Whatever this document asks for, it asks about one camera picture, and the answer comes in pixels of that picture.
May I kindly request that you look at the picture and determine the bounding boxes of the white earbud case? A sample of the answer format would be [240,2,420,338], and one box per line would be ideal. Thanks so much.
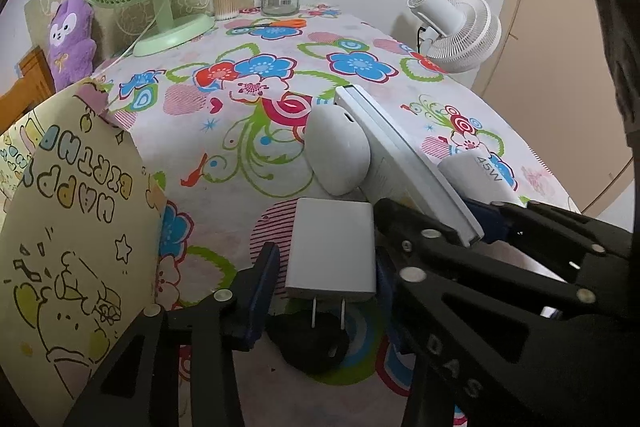
[304,105,371,196]

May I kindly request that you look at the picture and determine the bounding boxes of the white 45W charger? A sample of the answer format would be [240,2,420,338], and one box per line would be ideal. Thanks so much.
[438,148,522,206]

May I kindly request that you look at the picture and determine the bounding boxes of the wooden chair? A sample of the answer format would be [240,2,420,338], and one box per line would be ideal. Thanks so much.
[0,46,54,133]

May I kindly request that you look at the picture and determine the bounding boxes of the beige door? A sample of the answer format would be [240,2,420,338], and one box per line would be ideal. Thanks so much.
[473,0,634,217]

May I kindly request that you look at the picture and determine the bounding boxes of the white standing fan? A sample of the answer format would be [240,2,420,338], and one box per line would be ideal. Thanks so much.
[407,0,502,74]

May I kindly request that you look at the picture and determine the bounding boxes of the white remote control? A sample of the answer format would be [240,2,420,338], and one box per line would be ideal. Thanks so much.
[334,84,484,246]

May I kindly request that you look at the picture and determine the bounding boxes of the white square charger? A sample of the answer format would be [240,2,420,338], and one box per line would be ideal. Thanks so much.
[284,198,376,323]

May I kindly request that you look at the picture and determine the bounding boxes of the purple plush bunny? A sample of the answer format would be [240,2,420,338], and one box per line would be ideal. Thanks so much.
[47,0,96,92]

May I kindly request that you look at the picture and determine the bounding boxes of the orange scissors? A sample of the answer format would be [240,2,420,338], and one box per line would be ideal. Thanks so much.
[253,18,307,29]

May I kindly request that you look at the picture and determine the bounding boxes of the cotton swab container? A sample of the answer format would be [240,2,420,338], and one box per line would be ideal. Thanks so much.
[212,0,239,20]

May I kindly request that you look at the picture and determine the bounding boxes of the black car key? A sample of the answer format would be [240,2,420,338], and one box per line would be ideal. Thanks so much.
[266,308,350,377]

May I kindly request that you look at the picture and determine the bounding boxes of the yellow cartoon storage box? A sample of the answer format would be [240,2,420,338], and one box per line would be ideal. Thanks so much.
[1,81,166,426]

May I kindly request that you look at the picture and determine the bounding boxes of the floral tablecloth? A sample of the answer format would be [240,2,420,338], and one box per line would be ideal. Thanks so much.
[89,2,584,427]

